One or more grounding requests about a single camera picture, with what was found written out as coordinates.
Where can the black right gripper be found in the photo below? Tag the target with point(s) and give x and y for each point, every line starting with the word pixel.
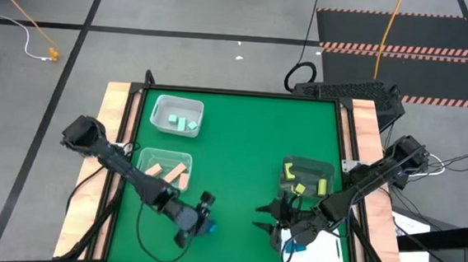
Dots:
pixel 297 226

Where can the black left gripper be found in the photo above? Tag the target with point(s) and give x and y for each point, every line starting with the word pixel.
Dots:
pixel 188 220

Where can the blue rectangular block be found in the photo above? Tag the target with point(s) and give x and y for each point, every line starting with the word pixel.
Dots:
pixel 211 227

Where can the small blue block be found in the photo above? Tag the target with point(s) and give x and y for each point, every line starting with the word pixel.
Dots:
pixel 290 247

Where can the small yellow cube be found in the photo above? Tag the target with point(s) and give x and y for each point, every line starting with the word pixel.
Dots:
pixel 299 188

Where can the long orange block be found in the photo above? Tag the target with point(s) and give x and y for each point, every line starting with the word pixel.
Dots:
pixel 175 172

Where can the yellow-green L block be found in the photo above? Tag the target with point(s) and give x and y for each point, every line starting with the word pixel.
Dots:
pixel 288 170

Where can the yellow cylinder block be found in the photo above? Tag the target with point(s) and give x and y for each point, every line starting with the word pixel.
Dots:
pixel 322 187

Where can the mint green cube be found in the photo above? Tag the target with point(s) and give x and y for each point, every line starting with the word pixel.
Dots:
pixel 192 125
pixel 172 118

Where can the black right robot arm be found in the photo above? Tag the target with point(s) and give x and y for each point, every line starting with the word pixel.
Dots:
pixel 371 178

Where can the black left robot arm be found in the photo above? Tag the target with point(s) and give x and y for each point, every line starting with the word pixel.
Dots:
pixel 124 168

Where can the dark smoky plastic bin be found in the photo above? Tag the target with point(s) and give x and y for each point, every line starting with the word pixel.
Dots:
pixel 311 169

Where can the white cutting board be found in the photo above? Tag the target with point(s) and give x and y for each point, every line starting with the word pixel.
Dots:
pixel 324 257

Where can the clear plastic bin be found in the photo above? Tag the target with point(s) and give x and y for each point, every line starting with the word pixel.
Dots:
pixel 166 157

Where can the green table mat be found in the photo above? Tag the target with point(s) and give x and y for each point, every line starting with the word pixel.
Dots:
pixel 236 156

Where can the silver mounting plate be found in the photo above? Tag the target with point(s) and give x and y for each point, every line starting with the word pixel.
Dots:
pixel 347 165

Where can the clear bin upper left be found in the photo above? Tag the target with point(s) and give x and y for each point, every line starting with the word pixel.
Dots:
pixel 164 124

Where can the black power adapter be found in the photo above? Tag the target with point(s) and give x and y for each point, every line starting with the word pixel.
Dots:
pixel 400 183

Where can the black perforated computer case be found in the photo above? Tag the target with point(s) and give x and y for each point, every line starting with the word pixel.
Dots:
pixel 344 90

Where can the black beam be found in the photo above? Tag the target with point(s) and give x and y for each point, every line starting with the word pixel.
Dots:
pixel 449 237

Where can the black hazard-striped floor mat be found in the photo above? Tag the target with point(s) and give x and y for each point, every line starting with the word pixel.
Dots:
pixel 410 32

